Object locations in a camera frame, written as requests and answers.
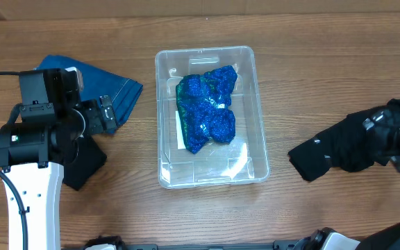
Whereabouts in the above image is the black taped cloth bundle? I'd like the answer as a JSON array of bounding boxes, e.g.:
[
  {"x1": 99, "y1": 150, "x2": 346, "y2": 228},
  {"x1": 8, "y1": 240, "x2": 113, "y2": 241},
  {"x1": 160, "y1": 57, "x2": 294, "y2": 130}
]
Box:
[{"x1": 288, "y1": 99, "x2": 400, "y2": 182}]

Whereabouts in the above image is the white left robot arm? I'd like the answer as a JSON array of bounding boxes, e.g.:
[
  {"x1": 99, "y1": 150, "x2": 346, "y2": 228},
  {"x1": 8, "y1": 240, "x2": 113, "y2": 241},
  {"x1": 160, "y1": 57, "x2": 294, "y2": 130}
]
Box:
[{"x1": 0, "y1": 67, "x2": 107, "y2": 249}]

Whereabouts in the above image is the black folded cloth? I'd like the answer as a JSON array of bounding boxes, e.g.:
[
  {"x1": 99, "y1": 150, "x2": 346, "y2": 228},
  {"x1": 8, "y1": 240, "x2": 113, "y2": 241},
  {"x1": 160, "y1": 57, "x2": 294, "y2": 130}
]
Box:
[{"x1": 62, "y1": 135, "x2": 107, "y2": 191}]

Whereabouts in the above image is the white paper label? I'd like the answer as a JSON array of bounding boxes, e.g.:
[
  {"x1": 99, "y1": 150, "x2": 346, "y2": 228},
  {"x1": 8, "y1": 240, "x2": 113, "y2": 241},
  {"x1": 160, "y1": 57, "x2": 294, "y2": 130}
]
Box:
[{"x1": 175, "y1": 110, "x2": 186, "y2": 149}]

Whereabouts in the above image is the blue sequin cloth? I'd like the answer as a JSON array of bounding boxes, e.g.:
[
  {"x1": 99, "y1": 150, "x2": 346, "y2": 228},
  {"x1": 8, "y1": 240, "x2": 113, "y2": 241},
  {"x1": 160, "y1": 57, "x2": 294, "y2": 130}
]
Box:
[{"x1": 176, "y1": 65, "x2": 238, "y2": 154}]

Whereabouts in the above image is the clear plastic storage bin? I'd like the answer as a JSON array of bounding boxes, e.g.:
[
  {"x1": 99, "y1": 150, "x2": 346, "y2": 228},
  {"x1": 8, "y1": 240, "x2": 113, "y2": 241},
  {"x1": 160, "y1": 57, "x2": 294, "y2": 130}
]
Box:
[{"x1": 155, "y1": 46, "x2": 270, "y2": 189}]

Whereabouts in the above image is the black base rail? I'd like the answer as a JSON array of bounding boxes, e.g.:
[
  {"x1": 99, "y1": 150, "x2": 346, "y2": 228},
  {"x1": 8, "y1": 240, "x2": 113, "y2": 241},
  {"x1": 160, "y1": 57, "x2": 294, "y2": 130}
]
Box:
[{"x1": 117, "y1": 237, "x2": 310, "y2": 250}]

